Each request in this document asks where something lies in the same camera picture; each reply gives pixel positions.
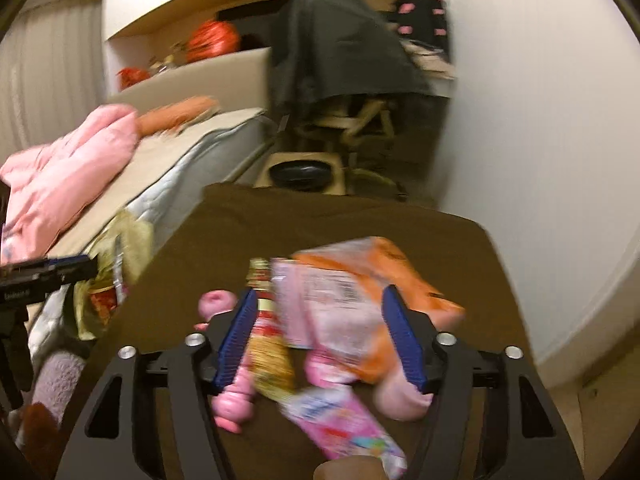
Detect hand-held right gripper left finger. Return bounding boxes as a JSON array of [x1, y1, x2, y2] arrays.
[[55, 287, 258, 480]]

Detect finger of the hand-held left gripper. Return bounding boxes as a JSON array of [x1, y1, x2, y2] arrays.
[[0, 262, 99, 295], [0, 255, 95, 273]]

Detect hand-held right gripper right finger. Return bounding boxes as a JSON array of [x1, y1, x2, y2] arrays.
[[381, 285, 586, 480]]

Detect red gold candy wrapper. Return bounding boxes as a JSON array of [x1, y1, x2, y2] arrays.
[[247, 257, 296, 403]]

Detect yellow plastic bag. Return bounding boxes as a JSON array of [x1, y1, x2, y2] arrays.
[[75, 207, 156, 341]]

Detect orange snack packet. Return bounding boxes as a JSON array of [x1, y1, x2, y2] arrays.
[[295, 236, 466, 383]]

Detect pink packet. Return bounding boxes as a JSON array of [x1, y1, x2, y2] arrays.
[[270, 257, 386, 351]]

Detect pink cartoon tissue pack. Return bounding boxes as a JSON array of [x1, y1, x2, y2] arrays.
[[282, 387, 408, 478]]

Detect purple fluffy rug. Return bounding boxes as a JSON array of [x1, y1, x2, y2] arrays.
[[30, 350, 88, 421]]

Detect pink round jar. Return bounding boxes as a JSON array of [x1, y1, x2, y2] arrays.
[[375, 305, 468, 422]]

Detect pink caterpillar toy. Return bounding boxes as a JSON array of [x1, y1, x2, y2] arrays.
[[197, 290, 258, 433]]

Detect pink blanket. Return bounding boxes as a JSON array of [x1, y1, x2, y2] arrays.
[[0, 104, 140, 263]]

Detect beige bed cover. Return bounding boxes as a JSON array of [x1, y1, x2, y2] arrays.
[[50, 107, 268, 261]]

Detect white quilted mattress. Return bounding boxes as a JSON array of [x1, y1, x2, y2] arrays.
[[27, 107, 276, 361]]

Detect black round bowl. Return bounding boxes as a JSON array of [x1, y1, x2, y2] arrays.
[[268, 160, 335, 192]]

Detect orange pillow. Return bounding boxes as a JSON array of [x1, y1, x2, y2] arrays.
[[136, 95, 221, 137]]

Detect white curtain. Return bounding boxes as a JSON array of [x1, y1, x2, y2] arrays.
[[0, 2, 108, 161]]

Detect small red plastic bag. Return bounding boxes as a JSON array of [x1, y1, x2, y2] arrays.
[[117, 66, 151, 86]]

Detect beige office chair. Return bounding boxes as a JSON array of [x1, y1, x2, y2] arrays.
[[295, 97, 401, 196]]

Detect beige padded headboard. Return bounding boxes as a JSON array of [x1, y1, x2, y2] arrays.
[[107, 46, 273, 111]]

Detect large red plastic bag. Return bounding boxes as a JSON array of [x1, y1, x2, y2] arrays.
[[185, 20, 241, 61]]

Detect wooden bed niche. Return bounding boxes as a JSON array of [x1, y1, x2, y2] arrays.
[[102, 0, 291, 43]]

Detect beige clothes pile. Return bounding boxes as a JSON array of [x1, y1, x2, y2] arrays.
[[405, 42, 456, 78]]

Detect black jacket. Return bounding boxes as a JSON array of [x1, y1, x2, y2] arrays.
[[267, 0, 433, 121]]

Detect black bag pink dots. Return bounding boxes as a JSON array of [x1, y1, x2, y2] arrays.
[[392, 0, 451, 48]]

